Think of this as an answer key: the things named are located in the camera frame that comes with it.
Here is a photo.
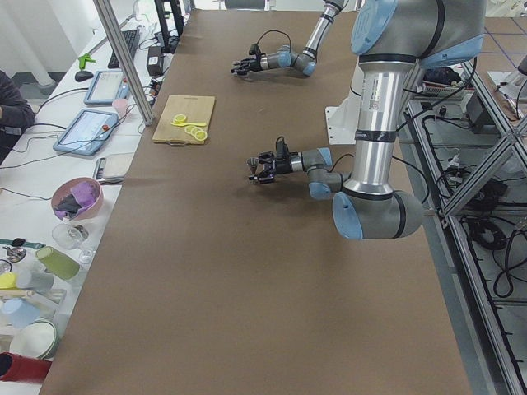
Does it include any brown table mat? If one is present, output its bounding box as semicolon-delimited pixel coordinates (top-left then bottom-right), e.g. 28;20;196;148
41;11;471;394

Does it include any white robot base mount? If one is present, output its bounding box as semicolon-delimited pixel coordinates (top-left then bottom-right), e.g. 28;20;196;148
324;75;362;145

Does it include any light blue cup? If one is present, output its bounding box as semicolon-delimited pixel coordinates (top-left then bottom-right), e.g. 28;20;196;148
1;298;40;329

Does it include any aluminium frame post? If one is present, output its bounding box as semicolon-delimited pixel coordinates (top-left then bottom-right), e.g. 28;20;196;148
93;0;154;126

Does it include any lemon slice by knife tip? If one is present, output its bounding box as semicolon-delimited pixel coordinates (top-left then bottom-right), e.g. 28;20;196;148
172;114;187;125

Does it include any wine glass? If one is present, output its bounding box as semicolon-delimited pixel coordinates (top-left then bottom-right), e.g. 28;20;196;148
52;223;95;264

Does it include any pink cup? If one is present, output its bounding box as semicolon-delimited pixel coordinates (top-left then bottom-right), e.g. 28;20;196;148
112;98;128;119

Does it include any steel jigger measuring cup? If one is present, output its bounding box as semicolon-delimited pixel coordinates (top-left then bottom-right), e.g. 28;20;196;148
246;157;259;175

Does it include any blue teach pendant far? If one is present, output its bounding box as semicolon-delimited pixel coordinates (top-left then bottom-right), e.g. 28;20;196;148
84;69;129;106

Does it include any blue teach pendant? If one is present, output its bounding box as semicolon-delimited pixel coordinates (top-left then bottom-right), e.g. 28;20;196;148
84;69;129;106
53;109;119;156

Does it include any red cylinder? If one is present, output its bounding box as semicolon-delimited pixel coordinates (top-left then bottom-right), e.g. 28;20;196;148
1;352;52;383

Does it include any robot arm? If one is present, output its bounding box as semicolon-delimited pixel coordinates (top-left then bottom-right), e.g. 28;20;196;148
248;1;487;239
231;0;347;77

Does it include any wooden cutting board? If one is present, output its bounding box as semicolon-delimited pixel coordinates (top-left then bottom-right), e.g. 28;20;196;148
152;95;216;146

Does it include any blue teach pendant near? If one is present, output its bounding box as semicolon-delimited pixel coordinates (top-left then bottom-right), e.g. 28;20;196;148
53;109;119;156

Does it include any lemon slice near handle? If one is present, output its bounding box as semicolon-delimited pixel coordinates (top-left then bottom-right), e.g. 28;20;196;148
194;129;208;142

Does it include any yellow plastic knife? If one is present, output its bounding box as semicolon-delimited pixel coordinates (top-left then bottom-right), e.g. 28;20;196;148
170;122;207;127

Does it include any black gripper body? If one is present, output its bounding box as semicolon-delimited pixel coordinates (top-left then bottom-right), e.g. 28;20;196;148
249;57;263;70
274;155;293;174

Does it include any black keyboard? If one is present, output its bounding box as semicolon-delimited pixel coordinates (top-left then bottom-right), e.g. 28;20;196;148
107;28;141;69

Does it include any green cup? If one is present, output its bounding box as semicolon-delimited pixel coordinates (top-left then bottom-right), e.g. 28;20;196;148
35;246;80;281

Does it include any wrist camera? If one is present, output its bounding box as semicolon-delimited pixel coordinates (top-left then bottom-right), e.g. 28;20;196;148
248;44;264;58
275;137;289;160

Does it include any seated person with glasses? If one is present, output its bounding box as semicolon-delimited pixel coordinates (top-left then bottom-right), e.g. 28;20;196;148
0;70;35;161

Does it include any pink bowl with cloths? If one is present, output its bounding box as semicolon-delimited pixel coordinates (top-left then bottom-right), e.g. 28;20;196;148
51;177;104;221

